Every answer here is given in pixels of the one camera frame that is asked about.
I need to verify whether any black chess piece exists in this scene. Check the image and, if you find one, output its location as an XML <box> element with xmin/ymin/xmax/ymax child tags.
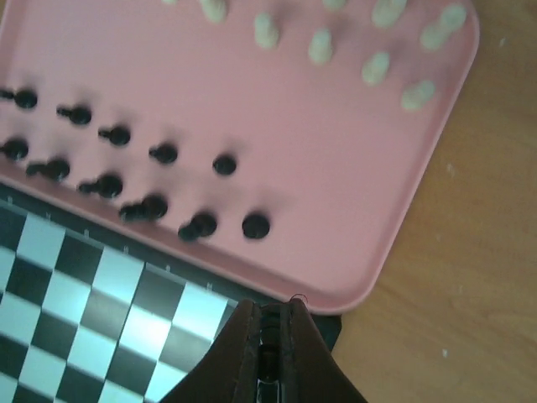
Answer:
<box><xmin>1</xmin><ymin>138</ymin><xmax>29</xmax><ymax>161</ymax></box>
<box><xmin>56</xmin><ymin>105</ymin><xmax>92</xmax><ymax>126</ymax></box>
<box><xmin>1</xmin><ymin>88</ymin><xmax>38</xmax><ymax>110</ymax></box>
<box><xmin>149</xmin><ymin>143</ymin><xmax>178</xmax><ymax>165</ymax></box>
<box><xmin>26</xmin><ymin>158</ymin><xmax>70</xmax><ymax>181</ymax></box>
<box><xmin>98</xmin><ymin>125</ymin><xmax>131</xmax><ymax>147</ymax></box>
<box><xmin>212</xmin><ymin>154</ymin><xmax>237</xmax><ymax>176</ymax></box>
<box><xmin>242</xmin><ymin>212</ymin><xmax>270</xmax><ymax>240</ymax></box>
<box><xmin>258</xmin><ymin>304</ymin><xmax>291</xmax><ymax>386</ymax></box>
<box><xmin>77</xmin><ymin>174</ymin><xmax>123</xmax><ymax>199</ymax></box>
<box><xmin>118</xmin><ymin>194</ymin><xmax>168</xmax><ymax>222</ymax></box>
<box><xmin>178</xmin><ymin>212</ymin><xmax>217</xmax><ymax>242</ymax></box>

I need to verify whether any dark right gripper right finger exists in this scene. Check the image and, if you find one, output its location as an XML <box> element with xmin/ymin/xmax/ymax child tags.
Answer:
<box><xmin>279</xmin><ymin>300</ymin><xmax>366</xmax><ymax>403</ymax></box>

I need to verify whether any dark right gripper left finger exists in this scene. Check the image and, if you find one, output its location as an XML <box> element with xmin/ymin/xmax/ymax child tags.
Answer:
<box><xmin>162</xmin><ymin>300</ymin><xmax>261</xmax><ymax>403</ymax></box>

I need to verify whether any black white chessboard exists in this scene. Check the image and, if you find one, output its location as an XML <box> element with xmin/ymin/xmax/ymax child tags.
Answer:
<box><xmin>0</xmin><ymin>180</ymin><xmax>343</xmax><ymax>403</ymax></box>

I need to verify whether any pink plastic tray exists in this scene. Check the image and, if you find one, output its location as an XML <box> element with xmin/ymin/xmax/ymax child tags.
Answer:
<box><xmin>1</xmin><ymin>1</ymin><xmax>479</xmax><ymax>314</ymax></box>

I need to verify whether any white chess piece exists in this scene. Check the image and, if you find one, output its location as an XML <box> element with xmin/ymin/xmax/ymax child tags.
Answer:
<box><xmin>371</xmin><ymin>0</ymin><xmax>407</xmax><ymax>29</ymax></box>
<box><xmin>400</xmin><ymin>80</ymin><xmax>435</xmax><ymax>111</ymax></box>
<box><xmin>200</xmin><ymin>0</ymin><xmax>227</xmax><ymax>24</ymax></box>
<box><xmin>254</xmin><ymin>13</ymin><xmax>279</xmax><ymax>49</ymax></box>
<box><xmin>308</xmin><ymin>29</ymin><xmax>333</xmax><ymax>65</ymax></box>
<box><xmin>420</xmin><ymin>3</ymin><xmax>467</xmax><ymax>51</ymax></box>
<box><xmin>362</xmin><ymin>52</ymin><xmax>390</xmax><ymax>86</ymax></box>

